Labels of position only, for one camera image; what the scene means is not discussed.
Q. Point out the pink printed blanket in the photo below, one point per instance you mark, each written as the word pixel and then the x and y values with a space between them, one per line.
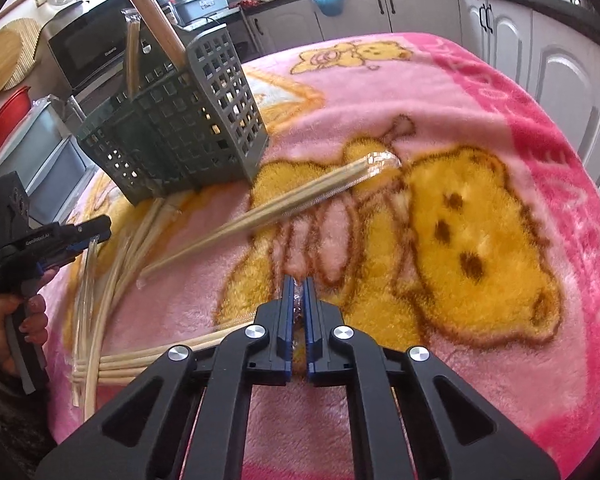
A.
pixel 480 110

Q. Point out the blue hanging bin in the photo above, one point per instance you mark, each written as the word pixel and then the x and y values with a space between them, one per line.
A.
pixel 327 4

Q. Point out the red plastic basin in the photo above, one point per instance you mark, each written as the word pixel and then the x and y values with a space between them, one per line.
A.
pixel 7 120

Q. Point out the black microwave oven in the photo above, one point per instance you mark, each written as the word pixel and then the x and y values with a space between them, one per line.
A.
pixel 90 45

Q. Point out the person's left hand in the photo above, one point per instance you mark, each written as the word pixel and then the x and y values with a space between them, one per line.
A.
pixel 32 320

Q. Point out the red vegetables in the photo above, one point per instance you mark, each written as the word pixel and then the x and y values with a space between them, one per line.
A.
pixel 250 5

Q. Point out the black kitchen countertop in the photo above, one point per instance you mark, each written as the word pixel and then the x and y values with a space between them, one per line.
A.
pixel 530 2

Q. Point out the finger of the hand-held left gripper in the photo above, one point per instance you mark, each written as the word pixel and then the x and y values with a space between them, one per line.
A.
pixel 62 261
pixel 75 232

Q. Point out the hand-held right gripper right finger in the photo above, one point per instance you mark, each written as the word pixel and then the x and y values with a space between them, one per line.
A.
pixel 308 320

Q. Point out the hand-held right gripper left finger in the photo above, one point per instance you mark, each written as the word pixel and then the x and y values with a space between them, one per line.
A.
pixel 290 320

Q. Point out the person's left forearm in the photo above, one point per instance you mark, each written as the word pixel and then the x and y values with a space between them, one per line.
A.
pixel 10 425

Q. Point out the blue dish rack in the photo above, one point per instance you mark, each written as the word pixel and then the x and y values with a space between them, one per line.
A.
pixel 200 7

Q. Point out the pile of chopsticks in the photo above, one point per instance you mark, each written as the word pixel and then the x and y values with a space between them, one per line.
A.
pixel 145 230

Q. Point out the clear plastic storage box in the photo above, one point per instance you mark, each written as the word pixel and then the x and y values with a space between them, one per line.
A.
pixel 45 160

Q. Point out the bamboo mat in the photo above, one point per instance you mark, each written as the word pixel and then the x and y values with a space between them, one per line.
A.
pixel 30 45

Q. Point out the white base cabinets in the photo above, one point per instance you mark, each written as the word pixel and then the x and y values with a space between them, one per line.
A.
pixel 555 75

